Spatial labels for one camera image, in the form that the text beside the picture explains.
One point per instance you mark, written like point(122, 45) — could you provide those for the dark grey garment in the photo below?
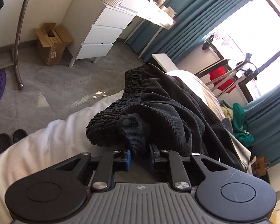
point(227, 126)

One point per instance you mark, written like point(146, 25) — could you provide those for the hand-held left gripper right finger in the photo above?
point(154, 155)

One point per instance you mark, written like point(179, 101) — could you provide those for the cream knitted cloth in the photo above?
point(227, 113)

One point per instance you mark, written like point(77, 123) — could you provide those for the green garment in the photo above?
point(241, 126)

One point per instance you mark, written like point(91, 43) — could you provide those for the curved chrome floor stand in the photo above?
point(19, 39)

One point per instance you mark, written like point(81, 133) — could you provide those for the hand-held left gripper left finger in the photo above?
point(128, 159)

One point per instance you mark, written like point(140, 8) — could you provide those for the open cardboard box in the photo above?
point(51, 44)

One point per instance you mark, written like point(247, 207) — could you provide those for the white desk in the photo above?
point(151, 16)

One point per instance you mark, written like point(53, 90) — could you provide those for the white drawer cabinet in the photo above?
point(100, 28)

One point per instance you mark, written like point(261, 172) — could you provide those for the red bag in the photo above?
point(222, 77)

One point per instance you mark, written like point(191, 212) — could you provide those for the white board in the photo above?
point(164, 61)

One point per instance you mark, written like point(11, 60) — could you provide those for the black shoe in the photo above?
point(19, 134)
point(1, 143)

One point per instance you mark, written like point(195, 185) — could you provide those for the light pastel bed sheet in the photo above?
point(44, 149)

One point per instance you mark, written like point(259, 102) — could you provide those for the clutter of small desk bottles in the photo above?
point(158, 1)

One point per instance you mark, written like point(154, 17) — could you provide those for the teal curtain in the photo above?
point(268, 130)
point(200, 16)

